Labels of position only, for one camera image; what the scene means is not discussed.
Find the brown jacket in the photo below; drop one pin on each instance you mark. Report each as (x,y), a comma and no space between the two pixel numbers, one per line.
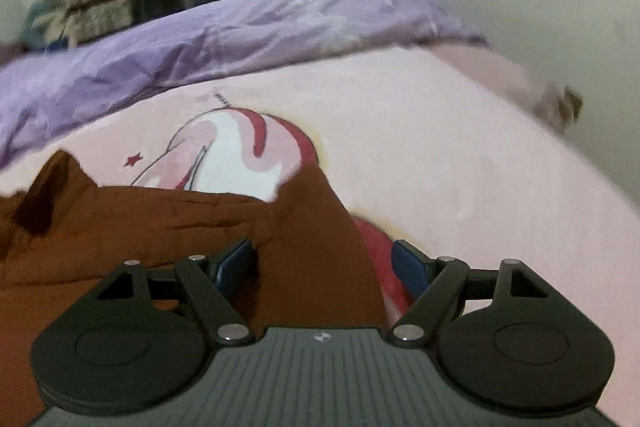
(165,252)

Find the wall socket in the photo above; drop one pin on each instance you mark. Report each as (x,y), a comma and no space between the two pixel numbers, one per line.
(570,103)

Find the purple duvet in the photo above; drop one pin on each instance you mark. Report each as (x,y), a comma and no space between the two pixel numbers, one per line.
(215,42)

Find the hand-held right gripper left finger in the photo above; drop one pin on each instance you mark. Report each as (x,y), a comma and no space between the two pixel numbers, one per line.
(235,265)

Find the pink printed bedsheet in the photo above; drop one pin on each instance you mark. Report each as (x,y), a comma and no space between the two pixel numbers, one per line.
(440,187)

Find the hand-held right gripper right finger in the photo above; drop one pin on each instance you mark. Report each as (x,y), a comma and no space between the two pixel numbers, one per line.
(408,265)

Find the pile of blue white clothes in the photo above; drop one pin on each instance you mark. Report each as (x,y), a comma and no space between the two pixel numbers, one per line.
(42,24)

